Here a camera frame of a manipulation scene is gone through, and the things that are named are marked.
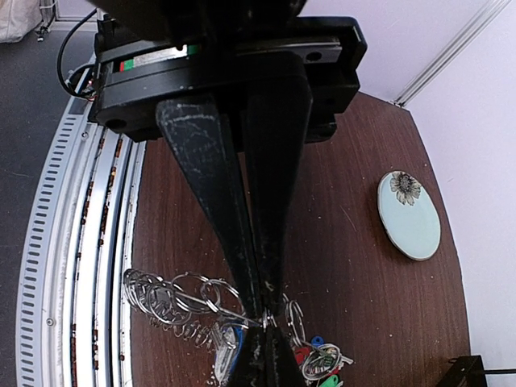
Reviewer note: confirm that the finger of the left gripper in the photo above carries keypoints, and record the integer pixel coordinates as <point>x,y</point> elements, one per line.
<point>274,132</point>

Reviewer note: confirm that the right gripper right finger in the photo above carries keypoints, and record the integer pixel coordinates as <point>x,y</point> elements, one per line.
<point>281,368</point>

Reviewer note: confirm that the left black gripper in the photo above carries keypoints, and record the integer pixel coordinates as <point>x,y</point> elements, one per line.
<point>330,48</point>

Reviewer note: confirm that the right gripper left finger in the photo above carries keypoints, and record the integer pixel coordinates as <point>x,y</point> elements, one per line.
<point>249,370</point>

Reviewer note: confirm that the pile of tagged keys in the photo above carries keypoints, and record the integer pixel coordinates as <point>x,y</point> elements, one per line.
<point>319,362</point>

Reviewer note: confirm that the left green led board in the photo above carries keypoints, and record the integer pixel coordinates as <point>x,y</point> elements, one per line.
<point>80,82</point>

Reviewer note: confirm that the teal flower plate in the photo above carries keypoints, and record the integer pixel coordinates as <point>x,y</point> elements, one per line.
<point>408,215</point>

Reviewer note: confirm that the white cloth bag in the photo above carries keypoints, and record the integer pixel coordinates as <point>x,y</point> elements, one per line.
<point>18,17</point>

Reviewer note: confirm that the left aluminium frame post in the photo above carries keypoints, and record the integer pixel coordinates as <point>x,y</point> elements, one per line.
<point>463,38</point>

